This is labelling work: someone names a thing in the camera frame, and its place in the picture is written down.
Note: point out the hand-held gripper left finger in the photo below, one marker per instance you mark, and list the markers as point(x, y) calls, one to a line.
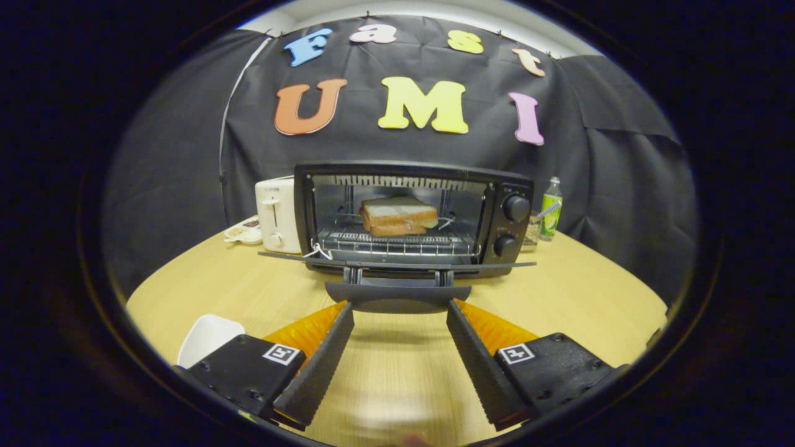
point(320, 372)

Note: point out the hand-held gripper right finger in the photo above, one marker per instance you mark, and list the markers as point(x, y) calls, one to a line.
point(484, 372)

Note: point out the black toaster oven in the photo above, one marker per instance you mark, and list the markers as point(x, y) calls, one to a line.
point(515, 226)

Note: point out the toasted sandwich with lettuce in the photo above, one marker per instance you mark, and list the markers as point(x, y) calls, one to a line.
point(397, 217)

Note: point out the white pop-up toaster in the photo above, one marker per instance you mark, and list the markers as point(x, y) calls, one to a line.
point(276, 211)

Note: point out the white plate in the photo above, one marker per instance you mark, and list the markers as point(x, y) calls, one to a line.
point(208, 338)

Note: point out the small glass jar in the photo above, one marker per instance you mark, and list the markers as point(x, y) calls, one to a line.
point(531, 233)

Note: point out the clear bottle with green label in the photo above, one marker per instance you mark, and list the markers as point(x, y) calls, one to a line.
point(549, 214)

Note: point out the black backdrop cloth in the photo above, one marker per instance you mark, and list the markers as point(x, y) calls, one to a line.
point(590, 186)

